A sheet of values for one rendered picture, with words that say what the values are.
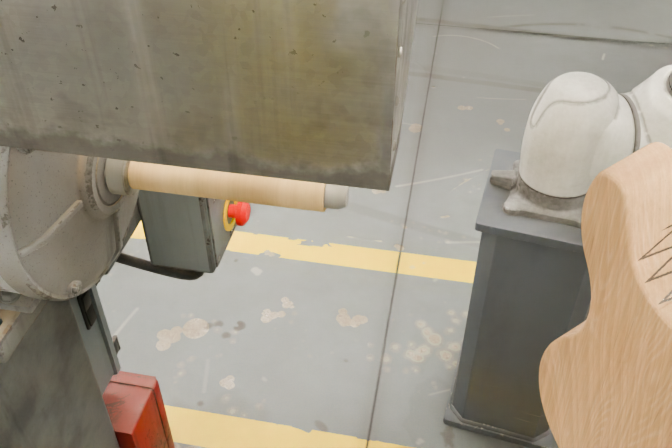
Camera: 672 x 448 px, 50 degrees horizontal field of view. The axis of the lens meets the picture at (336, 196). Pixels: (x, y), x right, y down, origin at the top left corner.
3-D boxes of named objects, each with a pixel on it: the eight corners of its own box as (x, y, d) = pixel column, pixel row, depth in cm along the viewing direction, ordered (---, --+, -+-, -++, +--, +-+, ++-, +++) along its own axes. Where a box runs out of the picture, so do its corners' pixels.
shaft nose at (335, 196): (322, 211, 63) (324, 186, 62) (327, 201, 65) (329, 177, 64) (345, 214, 63) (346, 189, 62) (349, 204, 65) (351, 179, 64)
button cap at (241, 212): (220, 229, 104) (217, 208, 102) (228, 211, 107) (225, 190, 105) (245, 232, 104) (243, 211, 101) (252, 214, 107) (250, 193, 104)
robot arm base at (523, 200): (495, 160, 161) (499, 139, 157) (598, 178, 155) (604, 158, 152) (482, 209, 147) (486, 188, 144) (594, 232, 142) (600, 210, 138)
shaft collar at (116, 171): (105, 201, 65) (101, 153, 64) (127, 183, 70) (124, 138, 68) (125, 203, 65) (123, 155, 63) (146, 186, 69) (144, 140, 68)
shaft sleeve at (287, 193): (128, 193, 65) (126, 160, 64) (143, 181, 68) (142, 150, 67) (321, 217, 63) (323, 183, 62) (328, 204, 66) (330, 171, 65)
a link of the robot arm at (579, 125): (507, 154, 153) (524, 62, 139) (589, 148, 154) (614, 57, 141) (531, 202, 140) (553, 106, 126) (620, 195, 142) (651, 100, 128)
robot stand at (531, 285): (461, 344, 208) (495, 148, 164) (558, 369, 202) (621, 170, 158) (442, 423, 188) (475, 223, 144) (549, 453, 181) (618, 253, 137)
